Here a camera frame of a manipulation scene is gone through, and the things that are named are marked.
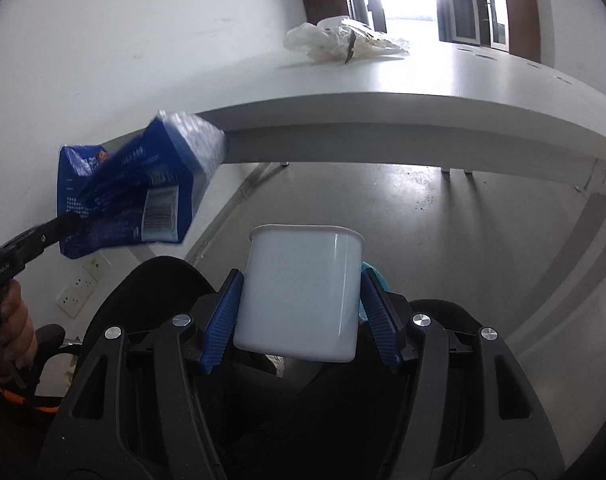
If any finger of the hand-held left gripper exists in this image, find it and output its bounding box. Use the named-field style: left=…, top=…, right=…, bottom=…
left=0, top=212, right=84, bottom=267

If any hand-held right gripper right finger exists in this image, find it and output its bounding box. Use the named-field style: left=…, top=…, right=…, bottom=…
left=359, top=267, right=568, bottom=480

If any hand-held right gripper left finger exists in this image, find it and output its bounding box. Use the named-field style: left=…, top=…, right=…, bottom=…
left=36, top=269, right=245, bottom=480

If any blue plastic basket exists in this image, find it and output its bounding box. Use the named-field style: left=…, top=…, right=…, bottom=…
left=357, top=260, right=393, bottom=322

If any white cup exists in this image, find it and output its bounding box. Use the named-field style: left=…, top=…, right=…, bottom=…
left=233, top=224, right=368, bottom=363

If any blue snack packet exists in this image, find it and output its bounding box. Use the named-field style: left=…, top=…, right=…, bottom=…
left=56, top=109, right=229, bottom=261

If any clear plastic wrap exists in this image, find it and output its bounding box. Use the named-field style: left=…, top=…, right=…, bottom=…
left=328, top=16, right=411, bottom=59

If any person's left hand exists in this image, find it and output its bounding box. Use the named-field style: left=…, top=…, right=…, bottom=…
left=0, top=280, right=39, bottom=382

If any white table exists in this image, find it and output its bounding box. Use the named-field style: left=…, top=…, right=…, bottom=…
left=193, top=40, right=606, bottom=197

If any brown glass-door cabinet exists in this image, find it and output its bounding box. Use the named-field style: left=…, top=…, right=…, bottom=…
left=440, top=0, right=541, bottom=63

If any white wall socket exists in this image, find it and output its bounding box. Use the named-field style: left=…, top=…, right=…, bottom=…
left=56, top=274, right=100, bottom=318
left=82, top=254, right=110, bottom=279

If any orange strap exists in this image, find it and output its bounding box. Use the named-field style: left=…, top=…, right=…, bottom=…
left=0, top=382, right=61, bottom=416

